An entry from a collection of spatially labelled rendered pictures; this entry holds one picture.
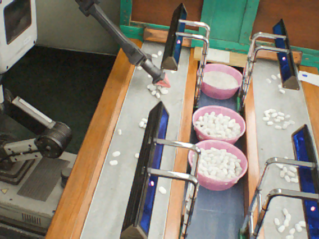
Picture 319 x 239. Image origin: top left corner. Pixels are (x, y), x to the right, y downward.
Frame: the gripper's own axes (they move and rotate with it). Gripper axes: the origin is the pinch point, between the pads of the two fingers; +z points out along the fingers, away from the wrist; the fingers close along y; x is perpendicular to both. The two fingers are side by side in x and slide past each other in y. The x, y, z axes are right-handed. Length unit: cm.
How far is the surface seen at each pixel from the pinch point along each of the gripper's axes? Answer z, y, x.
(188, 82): 8.1, 7.6, -6.6
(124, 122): -11.9, -33.1, 14.1
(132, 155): -6, -56, 9
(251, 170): 33, -57, -27
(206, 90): 19.2, 9.7, -10.0
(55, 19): -56, 135, 96
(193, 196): -6, -105, -30
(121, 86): -18.8, -6.5, 16.4
